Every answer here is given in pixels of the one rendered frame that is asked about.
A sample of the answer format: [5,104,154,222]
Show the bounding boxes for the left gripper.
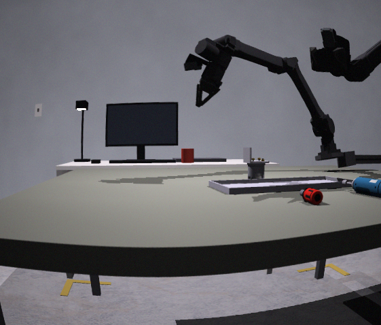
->
[310,47,347,73]

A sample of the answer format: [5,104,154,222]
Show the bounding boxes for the dark blue electric nut driver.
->
[342,177,381,197]

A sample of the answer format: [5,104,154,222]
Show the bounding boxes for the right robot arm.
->
[184,35,341,155]

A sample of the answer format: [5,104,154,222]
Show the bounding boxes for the grey and white l-shaped bracket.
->
[243,148,270,163]

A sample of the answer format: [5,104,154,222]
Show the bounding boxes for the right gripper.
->
[196,65,226,107]

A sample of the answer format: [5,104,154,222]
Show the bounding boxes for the white shallow rectangular tray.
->
[208,176,353,194]

